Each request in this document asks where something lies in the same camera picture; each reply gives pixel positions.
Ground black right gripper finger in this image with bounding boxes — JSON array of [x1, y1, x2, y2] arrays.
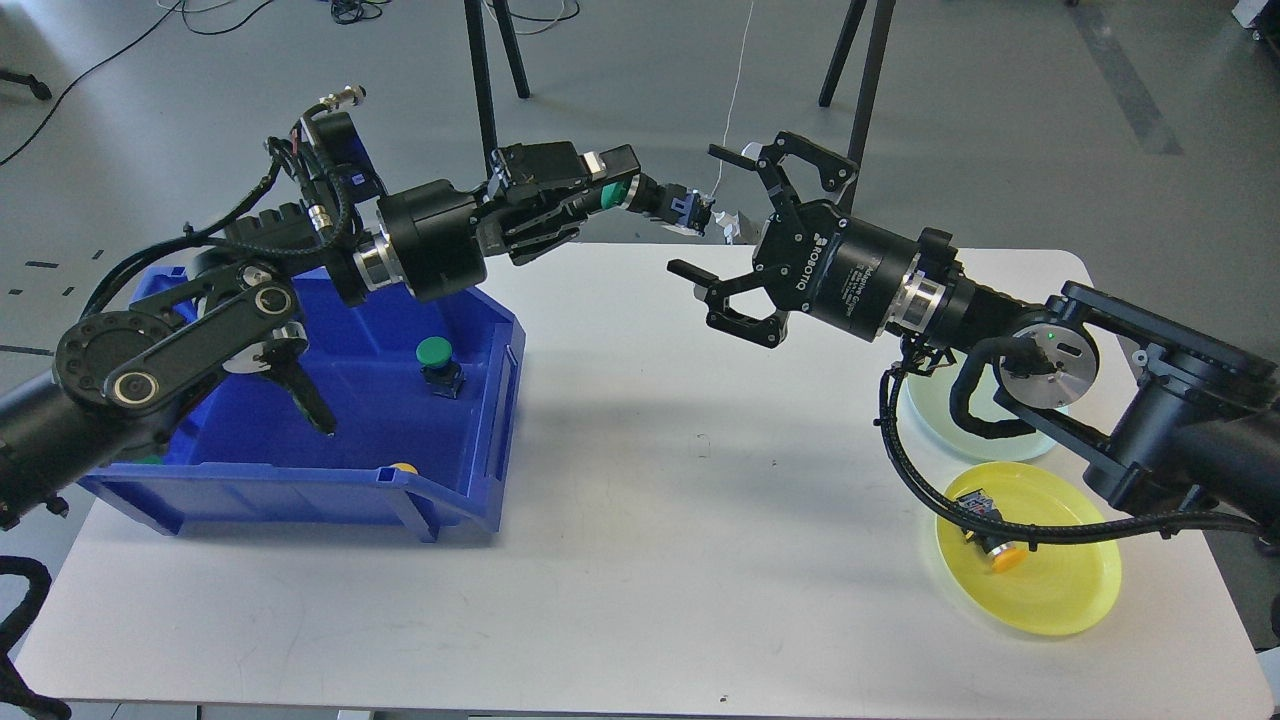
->
[[708, 131, 861, 236], [667, 259, 790, 348]]

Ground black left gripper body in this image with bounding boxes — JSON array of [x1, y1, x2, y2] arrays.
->
[[376, 165, 611, 304]]

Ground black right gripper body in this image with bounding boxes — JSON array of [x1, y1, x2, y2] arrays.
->
[[753, 200, 920, 341]]

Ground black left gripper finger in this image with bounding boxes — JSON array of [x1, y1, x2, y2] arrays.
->
[[486, 142, 641, 201], [500, 195, 602, 266]]

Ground green button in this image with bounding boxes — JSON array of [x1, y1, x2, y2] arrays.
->
[[415, 334, 465, 400], [600, 173, 716, 236]]

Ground yellow button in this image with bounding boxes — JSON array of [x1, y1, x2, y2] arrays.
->
[[955, 488, 1029, 574]]

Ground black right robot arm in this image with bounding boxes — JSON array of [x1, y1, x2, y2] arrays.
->
[[668, 132, 1279, 548]]

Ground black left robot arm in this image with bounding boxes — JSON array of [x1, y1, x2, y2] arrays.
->
[[1, 86, 640, 529]]

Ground pale green plate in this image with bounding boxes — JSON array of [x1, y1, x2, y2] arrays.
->
[[905, 355, 1057, 462]]

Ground yellow plate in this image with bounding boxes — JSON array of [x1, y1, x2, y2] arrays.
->
[[934, 461, 1123, 635]]

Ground blue plastic bin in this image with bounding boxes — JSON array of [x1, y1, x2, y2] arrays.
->
[[81, 270, 525, 542]]

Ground black tripod legs left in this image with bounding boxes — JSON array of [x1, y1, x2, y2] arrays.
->
[[463, 0, 532, 176]]

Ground black tripod legs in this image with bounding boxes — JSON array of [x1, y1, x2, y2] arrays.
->
[[818, 0, 899, 217], [463, 0, 532, 176]]

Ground black tripod legs right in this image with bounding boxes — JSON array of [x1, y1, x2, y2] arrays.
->
[[818, 0, 899, 217]]

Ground white cable with plug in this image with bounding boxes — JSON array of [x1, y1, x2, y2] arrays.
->
[[700, 0, 758, 246]]

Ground black floor cable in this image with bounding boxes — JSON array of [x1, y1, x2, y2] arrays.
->
[[0, 0, 401, 168]]

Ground black cable loop left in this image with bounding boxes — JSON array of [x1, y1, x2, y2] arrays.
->
[[0, 555, 73, 720]]

